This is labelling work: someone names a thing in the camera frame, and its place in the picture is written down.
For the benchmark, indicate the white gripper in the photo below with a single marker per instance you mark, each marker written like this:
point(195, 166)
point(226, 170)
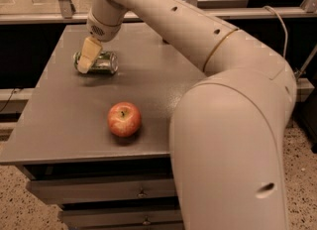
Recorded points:
point(103, 31)

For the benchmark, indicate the green soda can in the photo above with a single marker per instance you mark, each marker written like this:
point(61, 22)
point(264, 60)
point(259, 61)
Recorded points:
point(105, 63)

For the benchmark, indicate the grey drawer cabinet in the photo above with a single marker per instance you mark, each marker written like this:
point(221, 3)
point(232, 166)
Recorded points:
point(63, 131)

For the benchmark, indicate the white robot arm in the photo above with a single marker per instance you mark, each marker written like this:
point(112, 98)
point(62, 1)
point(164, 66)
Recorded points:
point(226, 132)

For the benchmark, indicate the grey drawer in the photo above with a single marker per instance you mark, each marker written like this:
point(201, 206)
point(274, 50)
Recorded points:
point(121, 217)
point(82, 190)

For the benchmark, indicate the red apple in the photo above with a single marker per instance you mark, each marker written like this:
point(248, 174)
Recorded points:
point(124, 119)

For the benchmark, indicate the top grey drawer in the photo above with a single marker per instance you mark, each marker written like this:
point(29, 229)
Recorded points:
point(82, 190)

